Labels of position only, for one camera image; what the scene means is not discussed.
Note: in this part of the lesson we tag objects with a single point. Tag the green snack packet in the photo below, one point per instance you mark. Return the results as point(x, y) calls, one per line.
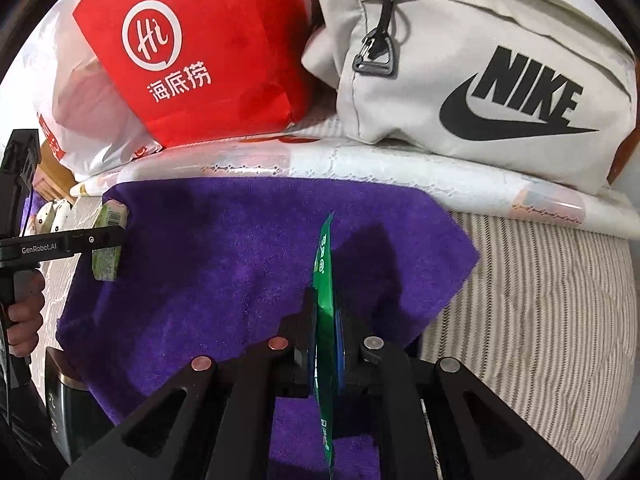
point(325, 320)

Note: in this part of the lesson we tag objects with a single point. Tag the white plastic bag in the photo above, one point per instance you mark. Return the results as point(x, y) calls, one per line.
point(85, 125)

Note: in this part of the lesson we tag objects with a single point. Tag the dark green box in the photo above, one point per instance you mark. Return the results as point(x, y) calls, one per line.
point(75, 410)

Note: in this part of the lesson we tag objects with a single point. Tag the white object with holes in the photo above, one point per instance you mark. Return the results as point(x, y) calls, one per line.
point(52, 215)

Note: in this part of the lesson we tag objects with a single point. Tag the wooden furniture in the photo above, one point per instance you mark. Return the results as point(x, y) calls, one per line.
point(50, 170)

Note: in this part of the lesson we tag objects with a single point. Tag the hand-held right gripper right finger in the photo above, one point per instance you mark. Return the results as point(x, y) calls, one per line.
point(350, 345)

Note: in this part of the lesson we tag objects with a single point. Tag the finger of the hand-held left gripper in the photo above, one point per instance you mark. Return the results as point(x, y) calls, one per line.
point(100, 237)

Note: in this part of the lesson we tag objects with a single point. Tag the green tissue pack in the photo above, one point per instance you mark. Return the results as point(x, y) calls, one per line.
point(111, 225)

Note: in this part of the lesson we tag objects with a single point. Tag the red paper bag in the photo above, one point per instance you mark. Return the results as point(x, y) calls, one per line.
point(210, 35)

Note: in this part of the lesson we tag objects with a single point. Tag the purple towel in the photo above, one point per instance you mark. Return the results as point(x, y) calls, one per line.
point(225, 260)

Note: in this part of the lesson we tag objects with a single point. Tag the beige fabric bag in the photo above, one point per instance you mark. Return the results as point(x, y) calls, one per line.
point(450, 35)

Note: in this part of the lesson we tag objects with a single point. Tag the brown wooden frame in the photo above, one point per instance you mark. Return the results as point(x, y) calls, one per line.
point(625, 160)

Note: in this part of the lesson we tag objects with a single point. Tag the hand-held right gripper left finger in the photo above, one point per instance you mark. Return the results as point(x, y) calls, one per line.
point(301, 332)

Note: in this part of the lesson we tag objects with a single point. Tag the striped bed blanket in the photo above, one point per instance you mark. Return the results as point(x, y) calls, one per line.
point(550, 310)

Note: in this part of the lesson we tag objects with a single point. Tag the person's left hand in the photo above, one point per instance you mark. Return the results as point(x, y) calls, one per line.
point(27, 315)

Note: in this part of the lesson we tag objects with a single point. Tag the white printed roll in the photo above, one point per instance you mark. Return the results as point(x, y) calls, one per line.
point(400, 165)

